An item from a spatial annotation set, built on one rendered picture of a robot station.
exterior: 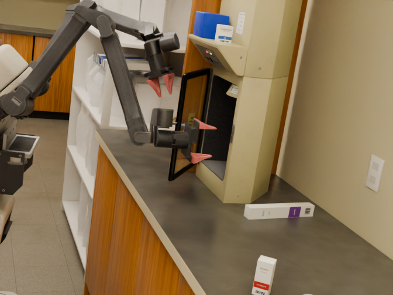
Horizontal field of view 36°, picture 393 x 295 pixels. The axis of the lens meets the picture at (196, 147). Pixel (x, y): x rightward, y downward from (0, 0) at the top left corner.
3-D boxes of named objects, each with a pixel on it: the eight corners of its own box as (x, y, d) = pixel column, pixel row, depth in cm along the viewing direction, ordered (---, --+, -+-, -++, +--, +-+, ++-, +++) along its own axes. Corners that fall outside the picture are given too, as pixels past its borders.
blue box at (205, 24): (216, 37, 234) (220, 13, 232) (226, 40, 225) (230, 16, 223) (192, 34, 231) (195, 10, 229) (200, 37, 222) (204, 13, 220)
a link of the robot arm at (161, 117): (135, 141, 203) (133, 142, 194) (138, 107, 202) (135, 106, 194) (171, 144, 203) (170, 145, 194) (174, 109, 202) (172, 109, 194)
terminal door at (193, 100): (196, 164, 249) (210, 67, 239) (169, 182, 221) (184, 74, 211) (194, 164, 249) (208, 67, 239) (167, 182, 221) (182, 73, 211)
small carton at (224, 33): (227, 42, 218) (230, 26, 217) (231, 44, 213) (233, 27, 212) (214, 40, 217) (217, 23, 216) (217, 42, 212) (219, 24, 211)
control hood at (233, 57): (211, 62, 240) (215, 36, 238) (244, 76, 211) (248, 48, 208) (184, 59, 236) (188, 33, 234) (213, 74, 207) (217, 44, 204)
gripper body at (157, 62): (151, 77, 230) (146, 58, 229) (175, 70, 226) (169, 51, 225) (144, 78, 224) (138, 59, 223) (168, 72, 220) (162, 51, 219)
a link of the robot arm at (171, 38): (153, 41, 233) (144, 25, 227) (181, 33, 230) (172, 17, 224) (152, 64, 226) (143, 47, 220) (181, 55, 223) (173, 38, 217)
